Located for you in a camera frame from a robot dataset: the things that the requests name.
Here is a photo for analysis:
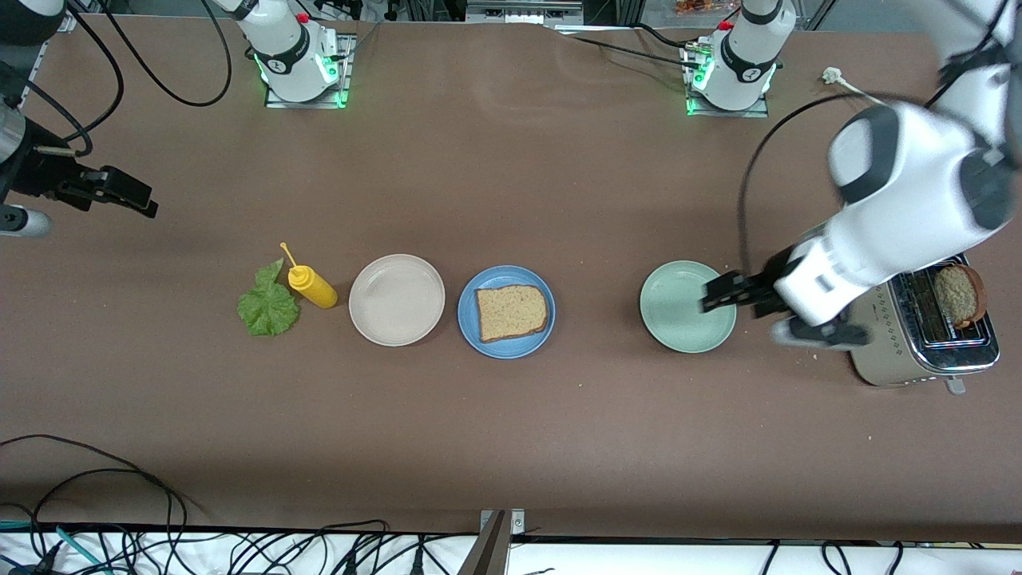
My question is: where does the green lettuce leaf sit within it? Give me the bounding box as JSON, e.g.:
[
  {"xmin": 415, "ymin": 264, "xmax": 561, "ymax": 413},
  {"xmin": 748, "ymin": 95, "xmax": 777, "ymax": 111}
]
[{"xmin": 236, "ymin": 257, "xmax": 302, "ymax": 338}]

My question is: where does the rounded brown bread slice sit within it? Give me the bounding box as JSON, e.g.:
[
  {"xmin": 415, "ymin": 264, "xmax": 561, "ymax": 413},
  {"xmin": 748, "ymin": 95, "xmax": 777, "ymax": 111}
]
[{"xmin": 934, "ymin": 264, "xmax": 988, "ymax": 330}]

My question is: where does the yellow mustard squeeze bottle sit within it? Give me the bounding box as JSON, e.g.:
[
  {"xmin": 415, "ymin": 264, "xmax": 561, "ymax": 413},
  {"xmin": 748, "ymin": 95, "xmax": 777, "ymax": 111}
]
[{"xmin": 279, "ymin": 242, "xmax": 339, "ymax": 310}]

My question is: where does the square brown bread slice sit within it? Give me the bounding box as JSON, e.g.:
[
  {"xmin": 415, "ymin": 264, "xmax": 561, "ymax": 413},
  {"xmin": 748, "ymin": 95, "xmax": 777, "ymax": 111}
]
[{"xmin": 476, "ymin": 284, "xmax": 550, "ymax": 343}]

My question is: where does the mint green round plate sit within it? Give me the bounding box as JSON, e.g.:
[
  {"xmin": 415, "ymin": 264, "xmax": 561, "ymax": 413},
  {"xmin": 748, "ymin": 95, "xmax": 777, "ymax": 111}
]
[{"xmin": 640, "ymin": 260, "xmax": 738, "ymax": 354}]

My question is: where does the blue round plate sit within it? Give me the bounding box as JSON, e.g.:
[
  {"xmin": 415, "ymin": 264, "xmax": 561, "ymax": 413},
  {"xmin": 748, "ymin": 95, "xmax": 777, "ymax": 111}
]
[{"xmin": 458, "ymin": 265, "xmax": 557, "ymax": 360}]

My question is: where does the beige round plate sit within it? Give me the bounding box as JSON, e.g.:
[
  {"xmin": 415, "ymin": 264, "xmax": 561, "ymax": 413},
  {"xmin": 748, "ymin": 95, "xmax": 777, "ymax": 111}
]
[{"xmin": 349, "ymin": 254, "xmax": 446, "ymax": 347}]

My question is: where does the beige chrome toaster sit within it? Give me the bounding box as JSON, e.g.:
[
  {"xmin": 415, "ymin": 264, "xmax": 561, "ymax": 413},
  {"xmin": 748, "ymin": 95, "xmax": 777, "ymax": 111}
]
[{"xmin": 845, "ymin": 254, "xmax": 1001, "ymax": 395}]

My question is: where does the grey metal box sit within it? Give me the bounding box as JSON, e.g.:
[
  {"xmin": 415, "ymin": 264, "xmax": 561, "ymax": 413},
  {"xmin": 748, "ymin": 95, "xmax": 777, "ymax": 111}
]
[{"xmin": 465, "ymin": 0, "xmax": 584, "ymax": 25}]

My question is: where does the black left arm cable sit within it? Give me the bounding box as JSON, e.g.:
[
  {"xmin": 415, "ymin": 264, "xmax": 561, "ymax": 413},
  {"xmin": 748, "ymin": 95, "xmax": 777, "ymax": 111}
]
[{"xmin": 739, "ymin": 0, "xmax": 1022, "ymax": 276}]

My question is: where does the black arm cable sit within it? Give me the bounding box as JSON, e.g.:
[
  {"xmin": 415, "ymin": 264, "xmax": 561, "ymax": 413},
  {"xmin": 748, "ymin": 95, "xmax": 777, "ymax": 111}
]
[
  {"xmin": 739, "ymin": 0, "xmax": 1022, "ymax": 276},
  {"xmin": 0, "ymin": 0, "xmax": 234, "ymax": 157}
]

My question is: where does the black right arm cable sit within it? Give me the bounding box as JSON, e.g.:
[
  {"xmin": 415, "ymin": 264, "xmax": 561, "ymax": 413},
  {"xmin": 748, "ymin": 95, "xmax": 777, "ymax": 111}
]
[{"xmin": 0, "ymin": 0, "xmax": 234, "ymax": 157}]

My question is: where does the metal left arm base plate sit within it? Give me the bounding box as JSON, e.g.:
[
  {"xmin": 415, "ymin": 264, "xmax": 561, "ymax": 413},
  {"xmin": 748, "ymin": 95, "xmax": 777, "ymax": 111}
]
[{"xmin": 683, "ymin": 44, "xmax": 771, "ymax": 119}]

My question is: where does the white toaster power cord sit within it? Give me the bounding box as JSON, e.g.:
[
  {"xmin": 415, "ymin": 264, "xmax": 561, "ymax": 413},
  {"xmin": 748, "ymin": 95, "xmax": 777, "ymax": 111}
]
[{"xmin": 822, "ymin": 67, "xmax": 889, "ymax": 106}]

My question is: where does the black looped floor cable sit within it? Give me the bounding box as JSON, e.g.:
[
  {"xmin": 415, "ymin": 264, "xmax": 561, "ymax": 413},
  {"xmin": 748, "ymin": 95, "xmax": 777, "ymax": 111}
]
[{"xmin": 0, "ymin": 434, "xmax": 189, "ymax": 575}]

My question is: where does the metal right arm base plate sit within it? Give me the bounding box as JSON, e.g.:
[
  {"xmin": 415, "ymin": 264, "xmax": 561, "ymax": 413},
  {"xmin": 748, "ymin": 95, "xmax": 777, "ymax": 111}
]
[{"xmin": 265, "ymin": 34, "xmax": 357, "ymax": 109}]

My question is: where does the black base power cable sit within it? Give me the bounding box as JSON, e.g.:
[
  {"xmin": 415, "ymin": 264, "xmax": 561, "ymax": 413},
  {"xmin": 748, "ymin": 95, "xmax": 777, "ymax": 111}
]
[{"xmin": 551, "ymin": 22, "xmax": 705, "ymax": 73}]

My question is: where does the teal cable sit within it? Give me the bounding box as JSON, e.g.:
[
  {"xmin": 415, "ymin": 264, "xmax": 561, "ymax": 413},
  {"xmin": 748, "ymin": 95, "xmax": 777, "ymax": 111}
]
[{"xmin": 0, "ymin": 519, "xmax": 114, "ymax": 575}]

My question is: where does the grey aluminium profile post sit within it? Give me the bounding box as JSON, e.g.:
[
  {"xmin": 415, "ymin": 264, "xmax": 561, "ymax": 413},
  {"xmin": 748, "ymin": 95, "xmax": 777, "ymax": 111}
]
[{"xmin": 458, "ymin": 511, "xmax": 512, "ymax": 575}]

